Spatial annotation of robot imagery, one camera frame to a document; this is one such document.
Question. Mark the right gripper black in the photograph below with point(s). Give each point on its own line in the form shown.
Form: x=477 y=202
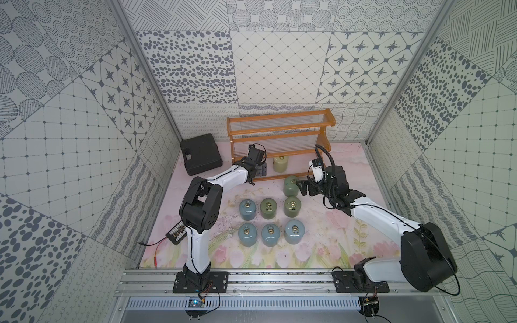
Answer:
x=312 y=183

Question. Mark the floral pink table mat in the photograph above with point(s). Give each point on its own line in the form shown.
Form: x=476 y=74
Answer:
x=331 y=239

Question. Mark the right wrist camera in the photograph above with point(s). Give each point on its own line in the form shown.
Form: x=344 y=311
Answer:
x=317 y=168

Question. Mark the controller board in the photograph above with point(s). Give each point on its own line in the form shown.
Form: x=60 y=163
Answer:
x=369 y=306
x=195 y=308

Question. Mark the left controller board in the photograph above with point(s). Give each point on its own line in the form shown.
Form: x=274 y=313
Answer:
x=195 y=308

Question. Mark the blue canister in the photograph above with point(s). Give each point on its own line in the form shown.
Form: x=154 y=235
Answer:
x=270 y=235
x=247 y=234
x=247 y=209
x=294 y=232

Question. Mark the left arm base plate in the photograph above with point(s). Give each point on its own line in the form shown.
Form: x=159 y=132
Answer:
x=188 y=281

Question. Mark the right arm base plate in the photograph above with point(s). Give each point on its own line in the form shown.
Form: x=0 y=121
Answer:
x=357 y=281

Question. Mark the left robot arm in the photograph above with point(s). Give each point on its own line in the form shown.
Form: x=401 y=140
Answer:
x=200 y=209

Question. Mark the light green canister bottom centre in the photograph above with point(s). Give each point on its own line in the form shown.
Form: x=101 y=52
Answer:
x=280 y=164

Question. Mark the wooden three-tier shelf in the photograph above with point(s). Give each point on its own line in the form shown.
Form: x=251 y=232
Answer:
x=289 y=134

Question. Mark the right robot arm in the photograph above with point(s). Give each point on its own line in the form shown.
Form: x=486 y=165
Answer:
x=424 y=261

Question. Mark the aluminium mounting rail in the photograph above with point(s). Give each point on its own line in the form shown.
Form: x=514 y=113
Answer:
x=258 y=282

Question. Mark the right controller board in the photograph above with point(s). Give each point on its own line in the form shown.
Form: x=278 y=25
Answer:
x=369 y=306

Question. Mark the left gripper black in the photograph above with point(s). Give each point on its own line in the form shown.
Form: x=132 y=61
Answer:
x=255 y=155

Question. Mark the black plastic case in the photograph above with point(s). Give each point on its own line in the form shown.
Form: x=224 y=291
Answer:
x=200 y=154

